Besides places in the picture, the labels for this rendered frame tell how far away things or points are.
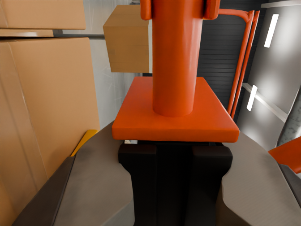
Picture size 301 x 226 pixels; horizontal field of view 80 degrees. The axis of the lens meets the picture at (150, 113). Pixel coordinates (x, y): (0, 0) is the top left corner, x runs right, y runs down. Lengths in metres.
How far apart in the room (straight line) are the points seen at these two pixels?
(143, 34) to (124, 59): 0.27
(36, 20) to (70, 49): 0.07
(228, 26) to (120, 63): 9.78
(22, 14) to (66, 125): 0.13
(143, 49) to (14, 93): 1.42
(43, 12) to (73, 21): 0.07
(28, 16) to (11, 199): 0.16
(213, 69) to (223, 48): 1.18
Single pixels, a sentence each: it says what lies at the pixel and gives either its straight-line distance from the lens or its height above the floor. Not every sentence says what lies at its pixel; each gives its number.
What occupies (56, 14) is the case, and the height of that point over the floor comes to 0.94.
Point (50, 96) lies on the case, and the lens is 0.24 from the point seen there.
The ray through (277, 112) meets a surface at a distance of 9.08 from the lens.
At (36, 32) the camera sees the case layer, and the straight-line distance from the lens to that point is 0.96.
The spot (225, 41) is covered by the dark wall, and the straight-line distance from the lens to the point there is 11.18.
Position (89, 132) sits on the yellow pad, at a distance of 0.32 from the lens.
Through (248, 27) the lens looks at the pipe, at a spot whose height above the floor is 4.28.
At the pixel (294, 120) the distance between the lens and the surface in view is 6.41.
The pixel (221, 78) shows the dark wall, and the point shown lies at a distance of 11.64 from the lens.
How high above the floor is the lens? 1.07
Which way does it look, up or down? 3 degrees down
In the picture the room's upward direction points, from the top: 92 degrees clockwise
